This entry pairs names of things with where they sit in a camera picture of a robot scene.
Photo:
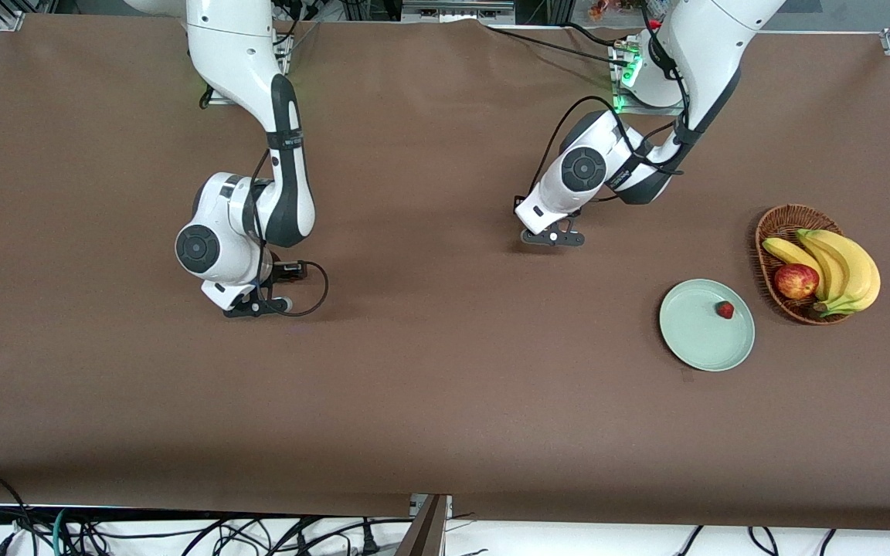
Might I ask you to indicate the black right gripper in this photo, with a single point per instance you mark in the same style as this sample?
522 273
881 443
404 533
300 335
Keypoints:
284 271

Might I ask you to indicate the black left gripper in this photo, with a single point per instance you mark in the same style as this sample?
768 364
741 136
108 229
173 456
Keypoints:
514 205

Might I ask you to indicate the red strawberry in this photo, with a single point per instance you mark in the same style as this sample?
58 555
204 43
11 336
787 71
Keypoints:
725 310

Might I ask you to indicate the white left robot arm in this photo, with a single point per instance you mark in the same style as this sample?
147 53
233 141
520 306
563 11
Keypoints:
708 38

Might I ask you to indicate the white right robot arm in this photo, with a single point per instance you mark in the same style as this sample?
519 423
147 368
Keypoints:
229 46

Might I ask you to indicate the pale green plate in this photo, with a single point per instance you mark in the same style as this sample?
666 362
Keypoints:
704 340

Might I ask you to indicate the brown table cover sheet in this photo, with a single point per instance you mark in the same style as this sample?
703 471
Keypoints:
445 386

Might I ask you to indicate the grey background device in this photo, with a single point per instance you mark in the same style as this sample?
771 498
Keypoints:
453 11

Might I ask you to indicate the brown wicker basket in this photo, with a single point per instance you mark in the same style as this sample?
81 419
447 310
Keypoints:
763 270

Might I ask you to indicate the yellow banana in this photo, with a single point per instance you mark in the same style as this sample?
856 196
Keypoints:
831 266
789 251
862 270

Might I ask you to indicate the black power plug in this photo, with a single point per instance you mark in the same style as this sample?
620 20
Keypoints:
368 544

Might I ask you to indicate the red apple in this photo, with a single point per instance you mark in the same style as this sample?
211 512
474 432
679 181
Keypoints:
796 281

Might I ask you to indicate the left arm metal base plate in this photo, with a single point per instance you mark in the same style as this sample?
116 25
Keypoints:
646 110

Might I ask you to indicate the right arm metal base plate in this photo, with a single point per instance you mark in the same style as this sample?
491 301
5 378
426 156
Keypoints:
212 99

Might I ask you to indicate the aluminium frame profile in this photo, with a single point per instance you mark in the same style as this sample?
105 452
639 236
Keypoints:
426 533

